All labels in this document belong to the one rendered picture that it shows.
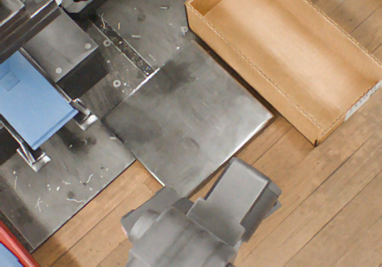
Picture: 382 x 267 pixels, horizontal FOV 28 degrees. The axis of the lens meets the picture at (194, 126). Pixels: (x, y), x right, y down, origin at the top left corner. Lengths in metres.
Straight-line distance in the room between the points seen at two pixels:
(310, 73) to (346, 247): 0.24
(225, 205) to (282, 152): 0.35
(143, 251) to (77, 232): 0.41
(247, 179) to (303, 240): 0.32
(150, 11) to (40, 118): 0.25
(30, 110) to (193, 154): 0.21
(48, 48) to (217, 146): 0.25
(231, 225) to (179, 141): 0.35
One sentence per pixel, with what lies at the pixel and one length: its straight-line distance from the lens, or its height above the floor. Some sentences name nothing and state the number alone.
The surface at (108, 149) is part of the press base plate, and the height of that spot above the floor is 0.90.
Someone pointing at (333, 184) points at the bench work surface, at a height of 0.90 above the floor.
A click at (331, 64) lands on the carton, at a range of 1.05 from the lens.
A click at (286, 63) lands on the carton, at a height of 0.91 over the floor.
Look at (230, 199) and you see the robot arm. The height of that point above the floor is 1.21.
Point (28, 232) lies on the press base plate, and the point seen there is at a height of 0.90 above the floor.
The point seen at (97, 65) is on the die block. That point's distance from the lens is 1.02.
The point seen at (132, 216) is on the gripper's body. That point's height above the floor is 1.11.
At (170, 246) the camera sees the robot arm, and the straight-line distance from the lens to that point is 0.60.
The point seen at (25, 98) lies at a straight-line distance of 0.97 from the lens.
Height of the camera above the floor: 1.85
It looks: 70 degrees down
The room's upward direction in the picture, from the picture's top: 11 degrees counter-clockwise
